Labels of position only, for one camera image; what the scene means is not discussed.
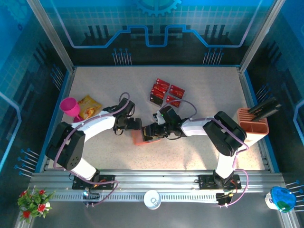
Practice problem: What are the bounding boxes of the orange card holder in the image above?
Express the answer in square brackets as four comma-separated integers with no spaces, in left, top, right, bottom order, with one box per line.
[132,129,162,146]

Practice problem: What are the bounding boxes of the red VIP card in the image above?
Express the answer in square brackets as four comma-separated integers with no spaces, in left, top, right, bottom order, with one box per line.
[166,95,181,107]
[151,88,166,98]
[156,78,171,88]
[153,83,168,93]
[169,85,186,98]

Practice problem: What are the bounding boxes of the red snack packets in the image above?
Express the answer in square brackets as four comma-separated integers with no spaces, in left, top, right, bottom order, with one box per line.
[149,77,186,109]

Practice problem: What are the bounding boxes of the yellow snack bag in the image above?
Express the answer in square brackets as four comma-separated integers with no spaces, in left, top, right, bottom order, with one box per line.
[77,95,103,120]

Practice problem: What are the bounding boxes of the pink plastic goblet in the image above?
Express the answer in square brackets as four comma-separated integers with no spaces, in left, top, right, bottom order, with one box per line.
[59,97,87,124]

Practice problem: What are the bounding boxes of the white paper cup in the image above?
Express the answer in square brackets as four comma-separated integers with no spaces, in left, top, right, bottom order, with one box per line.
[143,190,162,210]

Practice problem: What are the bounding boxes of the orange white knife block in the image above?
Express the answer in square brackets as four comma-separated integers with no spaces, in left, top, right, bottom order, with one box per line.
[237,108,270,149]

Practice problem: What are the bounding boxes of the artificial plant red flowers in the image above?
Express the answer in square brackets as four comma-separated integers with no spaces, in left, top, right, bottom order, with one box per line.
[17,187,57,224]

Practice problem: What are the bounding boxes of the blue green globe ball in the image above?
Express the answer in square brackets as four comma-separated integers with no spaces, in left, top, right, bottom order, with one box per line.
[270,186,297,213]

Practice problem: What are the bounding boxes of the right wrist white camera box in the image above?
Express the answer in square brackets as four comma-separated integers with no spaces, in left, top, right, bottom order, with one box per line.
[152,111,165,126]

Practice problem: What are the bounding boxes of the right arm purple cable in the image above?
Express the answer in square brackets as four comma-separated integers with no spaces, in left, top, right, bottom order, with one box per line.
[162,99,250,209]

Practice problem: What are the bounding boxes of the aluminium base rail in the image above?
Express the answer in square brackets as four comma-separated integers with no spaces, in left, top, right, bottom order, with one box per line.
[28,169,285,195]

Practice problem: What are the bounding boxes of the aluminium table side rail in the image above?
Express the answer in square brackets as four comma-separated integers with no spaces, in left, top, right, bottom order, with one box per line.
[38,66,76,173]
[237,66,274,173]

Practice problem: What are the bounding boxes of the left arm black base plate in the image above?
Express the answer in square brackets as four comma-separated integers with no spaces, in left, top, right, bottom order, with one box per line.
[72,174,116,190]

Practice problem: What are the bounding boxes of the slotted cable duct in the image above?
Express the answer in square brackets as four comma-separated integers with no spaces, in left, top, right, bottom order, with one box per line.
[51,192,220,203]

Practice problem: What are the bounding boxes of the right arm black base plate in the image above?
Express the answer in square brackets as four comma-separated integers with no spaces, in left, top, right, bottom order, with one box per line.
[198,174,242,190]

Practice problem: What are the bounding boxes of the aluminium frame post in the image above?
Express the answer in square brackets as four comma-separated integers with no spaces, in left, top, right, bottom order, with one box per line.
[26,0,76,73]
[238,0,285,73]

